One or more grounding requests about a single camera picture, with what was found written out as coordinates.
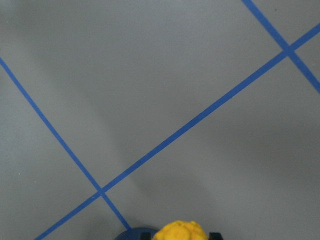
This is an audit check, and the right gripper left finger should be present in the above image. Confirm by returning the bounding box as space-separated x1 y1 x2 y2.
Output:
139 232 152 240

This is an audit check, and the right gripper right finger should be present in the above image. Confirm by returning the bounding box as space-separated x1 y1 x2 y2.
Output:
209 232 223 240

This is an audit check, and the yellow toy corn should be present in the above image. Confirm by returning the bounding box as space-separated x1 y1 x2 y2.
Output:
152 220 209 240

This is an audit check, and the dark blue saucepan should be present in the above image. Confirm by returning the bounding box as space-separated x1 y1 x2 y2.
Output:
114 227 159 240

